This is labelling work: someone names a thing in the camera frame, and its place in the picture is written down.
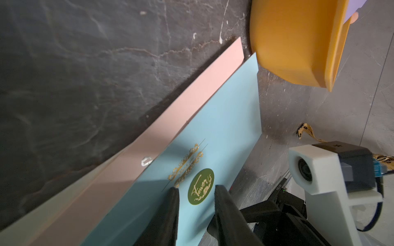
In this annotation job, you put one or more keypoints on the yellow plastic storage box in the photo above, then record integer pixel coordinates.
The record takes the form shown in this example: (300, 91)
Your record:
(301, 42)

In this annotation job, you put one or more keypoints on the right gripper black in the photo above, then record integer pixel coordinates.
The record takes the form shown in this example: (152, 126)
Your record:
(279, 221)

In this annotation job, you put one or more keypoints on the yellow black patterned cloth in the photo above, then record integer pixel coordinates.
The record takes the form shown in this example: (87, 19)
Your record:
(345, 150)

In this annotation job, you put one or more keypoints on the cream white envelope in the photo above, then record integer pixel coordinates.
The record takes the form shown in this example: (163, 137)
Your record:
(31, 226)

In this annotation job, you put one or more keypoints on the light blue envelope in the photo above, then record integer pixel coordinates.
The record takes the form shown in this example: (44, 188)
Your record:
(211, 150)

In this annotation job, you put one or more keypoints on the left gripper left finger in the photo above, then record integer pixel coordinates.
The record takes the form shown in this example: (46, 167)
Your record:
(163, 228)

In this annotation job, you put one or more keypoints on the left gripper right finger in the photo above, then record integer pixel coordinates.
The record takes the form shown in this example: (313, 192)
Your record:
(231, 225)

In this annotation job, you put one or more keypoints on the pink envelope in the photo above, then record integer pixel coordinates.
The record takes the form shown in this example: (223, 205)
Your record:
(81, 216)

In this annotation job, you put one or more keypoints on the purple envelope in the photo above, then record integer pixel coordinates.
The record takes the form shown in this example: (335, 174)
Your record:
(351, 12)

